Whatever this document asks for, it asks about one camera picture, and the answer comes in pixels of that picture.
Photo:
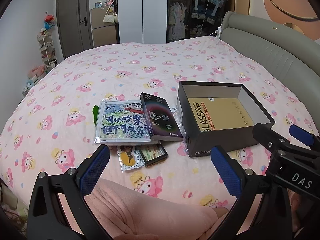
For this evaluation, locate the red and blue plush toy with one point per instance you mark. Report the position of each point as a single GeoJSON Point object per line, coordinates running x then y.
{"type": "Point", "coordinates": [48, 21]}

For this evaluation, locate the white wardrobe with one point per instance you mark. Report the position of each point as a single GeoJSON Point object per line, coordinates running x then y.
{"type": "Point", "coordinates": [130, 10]}

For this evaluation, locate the toys on brown cabinet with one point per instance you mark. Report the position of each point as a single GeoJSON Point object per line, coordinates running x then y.
{"type": "Point", "coordinates": [106, 1]}

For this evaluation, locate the green snack packet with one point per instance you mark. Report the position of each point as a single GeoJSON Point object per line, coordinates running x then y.
{"type": "Point", "coordinates": [95, 115]}

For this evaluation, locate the glass display cabinet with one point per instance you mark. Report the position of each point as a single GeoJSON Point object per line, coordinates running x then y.
{"type": "Point", "coordinates": [180, 17]}

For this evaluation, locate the clear plastic wrapped packet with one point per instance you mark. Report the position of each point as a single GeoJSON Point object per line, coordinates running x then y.
{"type": "Point", "coordinates": [180, 123]}

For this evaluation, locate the white charger plug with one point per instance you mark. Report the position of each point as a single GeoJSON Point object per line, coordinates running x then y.
{"type": "Point", "coordinates": [218, 32]}

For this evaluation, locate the yellow screen protector packet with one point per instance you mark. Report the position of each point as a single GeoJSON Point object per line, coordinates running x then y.
{"type": "Point", "coordinates": [225, 115]}

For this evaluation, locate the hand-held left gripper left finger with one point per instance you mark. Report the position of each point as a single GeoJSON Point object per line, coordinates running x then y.
{"type": "Point", "coordinates": [95, 170]}

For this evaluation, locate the grey door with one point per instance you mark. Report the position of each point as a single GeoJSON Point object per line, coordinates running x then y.
{"type": "Point", "coordinates": [72, 25]}

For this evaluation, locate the black screen protector box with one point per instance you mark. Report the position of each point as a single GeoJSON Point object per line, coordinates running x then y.
{"type": "Point", "coordinates": [160, 120]}

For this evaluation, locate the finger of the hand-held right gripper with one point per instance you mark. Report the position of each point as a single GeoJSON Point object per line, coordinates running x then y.
{"type": "Point", "coordinates": [265, 135]}
{"type": "Point", "coordinates": [300, 132]}

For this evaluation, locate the brown drawer cabinet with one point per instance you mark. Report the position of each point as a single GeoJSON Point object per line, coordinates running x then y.
{"type": "Point", "coordinates": [102, 30]}

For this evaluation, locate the white shelf rack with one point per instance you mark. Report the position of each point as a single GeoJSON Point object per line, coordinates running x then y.
{"type": "Point", "coordinates": [47, 50]}

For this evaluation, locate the black cardboard shoe box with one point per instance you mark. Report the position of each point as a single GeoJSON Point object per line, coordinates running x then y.
{"type": "Point", "coordinates": [197, 140]}

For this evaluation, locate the cartoon girl sticker packet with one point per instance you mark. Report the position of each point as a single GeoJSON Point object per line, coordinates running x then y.
{"type": "Point", "coordinates": [128, 158]}

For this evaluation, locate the small black box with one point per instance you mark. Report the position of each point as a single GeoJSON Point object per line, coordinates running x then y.
{"type": "Point", "coordinates": [152, 155]}

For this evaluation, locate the cartoon diamond painting kit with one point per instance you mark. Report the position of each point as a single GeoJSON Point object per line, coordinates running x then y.
{"type": "Point", "coordinates": [120, 125]}

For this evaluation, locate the pink gift bag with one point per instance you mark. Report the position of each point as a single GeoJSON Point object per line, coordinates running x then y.
{"type": "Point", "coordinates": [36, 72]}

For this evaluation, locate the cream handbag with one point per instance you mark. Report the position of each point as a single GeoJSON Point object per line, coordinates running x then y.
{"type": "Point", "coordinates": [110, 18]}

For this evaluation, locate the pink printed blanket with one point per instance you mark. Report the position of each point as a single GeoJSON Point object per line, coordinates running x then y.
{"type": "Point", "coordinates": [125, 67]}

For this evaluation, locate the grey padded bed headboard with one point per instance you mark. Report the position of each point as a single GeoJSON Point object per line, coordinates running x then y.
{"type": "Point", "coordinates": [275, 50]}

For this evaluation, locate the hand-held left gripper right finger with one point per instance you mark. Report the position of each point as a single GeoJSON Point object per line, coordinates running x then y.
{"type": "Point", "coordinates": [225, 172]}

